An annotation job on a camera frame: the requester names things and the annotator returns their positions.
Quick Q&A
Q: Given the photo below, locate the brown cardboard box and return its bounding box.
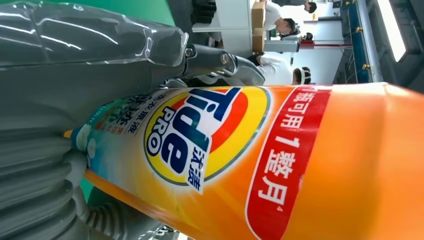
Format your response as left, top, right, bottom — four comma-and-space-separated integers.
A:
250, 0, 268, 54

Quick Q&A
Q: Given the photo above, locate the ceiling panel lamp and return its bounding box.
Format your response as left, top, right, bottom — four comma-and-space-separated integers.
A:
377, 0, 407, 63

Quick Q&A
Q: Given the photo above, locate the person in white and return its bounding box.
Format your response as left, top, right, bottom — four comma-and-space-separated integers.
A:
262, 1, 298, 36

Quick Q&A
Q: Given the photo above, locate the person with headgear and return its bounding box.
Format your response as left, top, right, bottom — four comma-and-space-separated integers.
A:
246, 52, 313, 87

